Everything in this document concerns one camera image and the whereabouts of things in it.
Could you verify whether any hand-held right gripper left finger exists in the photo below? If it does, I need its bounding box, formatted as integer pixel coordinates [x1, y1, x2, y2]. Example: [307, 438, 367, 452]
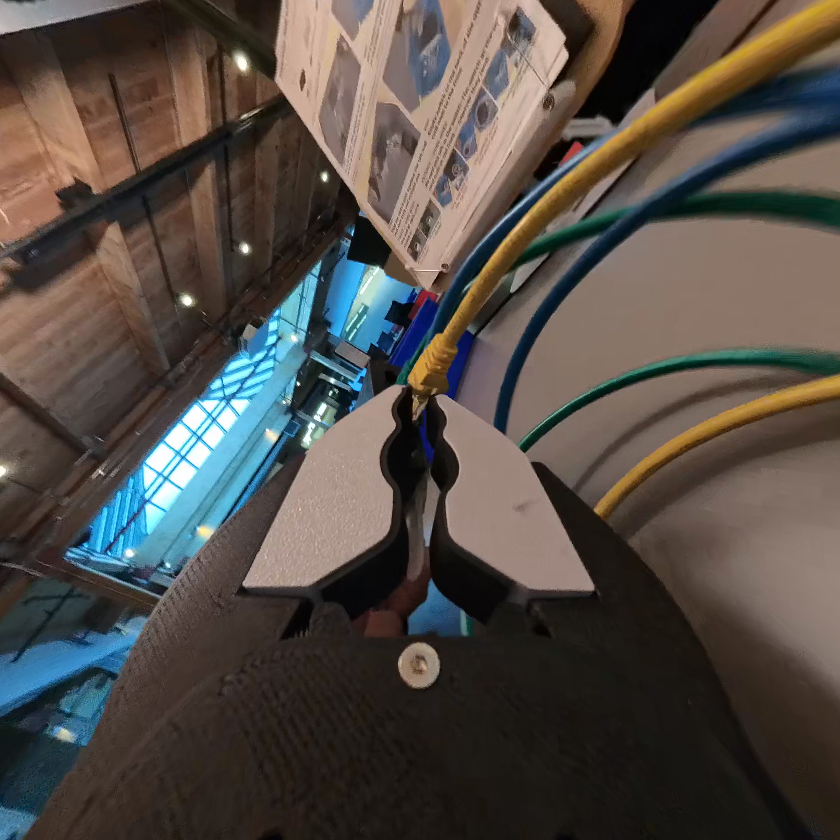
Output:
[241, 385, 409, 618]

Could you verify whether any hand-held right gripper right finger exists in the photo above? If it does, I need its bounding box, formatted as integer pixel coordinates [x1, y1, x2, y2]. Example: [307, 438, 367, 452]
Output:
[430, 395, 598, 622]

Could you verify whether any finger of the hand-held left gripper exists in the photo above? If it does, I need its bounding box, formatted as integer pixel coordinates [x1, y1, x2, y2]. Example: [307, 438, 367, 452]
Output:
[403, 472, 433, 585]

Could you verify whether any blue ethernet cable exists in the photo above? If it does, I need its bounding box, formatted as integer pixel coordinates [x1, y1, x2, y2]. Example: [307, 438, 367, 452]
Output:
[420, 66, 840, 435]

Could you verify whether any yellow ethernet cable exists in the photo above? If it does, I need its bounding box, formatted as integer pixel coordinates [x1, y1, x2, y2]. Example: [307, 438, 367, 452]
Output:
[406, 0, 840, 521]

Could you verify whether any blue plastic bin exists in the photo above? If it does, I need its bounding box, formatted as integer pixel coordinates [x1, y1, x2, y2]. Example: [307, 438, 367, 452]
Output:
[390, 289, 475, 403]

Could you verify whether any green ethernet cable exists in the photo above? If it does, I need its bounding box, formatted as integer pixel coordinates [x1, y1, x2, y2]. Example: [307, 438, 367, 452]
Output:
[394, 193, 840, 454]

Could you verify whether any person's left hand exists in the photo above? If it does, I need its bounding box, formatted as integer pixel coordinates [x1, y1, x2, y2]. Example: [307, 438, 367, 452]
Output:
[357, 577, 429, 639]

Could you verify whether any printed instruction sheet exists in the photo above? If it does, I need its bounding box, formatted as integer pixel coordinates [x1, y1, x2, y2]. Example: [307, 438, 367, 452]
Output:
[274, 0, 571, 280]

